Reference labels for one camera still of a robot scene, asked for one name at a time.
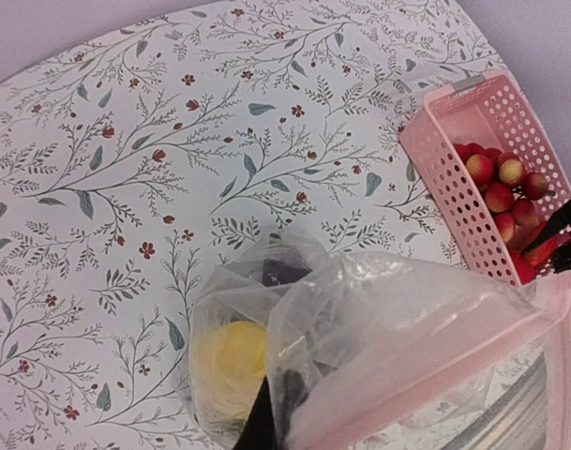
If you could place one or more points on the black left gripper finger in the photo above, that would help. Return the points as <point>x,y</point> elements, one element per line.
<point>264,428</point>

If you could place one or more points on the yellow lemon toy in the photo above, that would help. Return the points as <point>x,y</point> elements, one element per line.
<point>227,368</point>

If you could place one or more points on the clear zip top bag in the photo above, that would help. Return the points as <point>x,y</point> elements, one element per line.
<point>371,350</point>

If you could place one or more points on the dark purple eggplant toy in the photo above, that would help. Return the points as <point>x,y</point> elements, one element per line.
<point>276,273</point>

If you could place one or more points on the red strawberry toy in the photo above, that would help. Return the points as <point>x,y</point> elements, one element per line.
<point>526,272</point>

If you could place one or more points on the small red peach toy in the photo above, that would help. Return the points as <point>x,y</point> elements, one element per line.
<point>524,213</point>

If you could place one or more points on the orange red mango toy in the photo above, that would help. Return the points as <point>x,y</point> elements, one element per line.
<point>538,256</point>

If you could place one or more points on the red yellow apple toy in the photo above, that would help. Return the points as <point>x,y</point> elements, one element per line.
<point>512,173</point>

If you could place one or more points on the small red yellow fruit toy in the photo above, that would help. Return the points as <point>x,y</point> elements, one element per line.
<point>499,198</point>

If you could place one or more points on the pink perforated plastic basket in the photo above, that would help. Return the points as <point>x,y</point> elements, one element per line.
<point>488,115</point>

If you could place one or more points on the floral patterned tablecloth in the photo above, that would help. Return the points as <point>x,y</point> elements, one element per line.
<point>135,164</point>

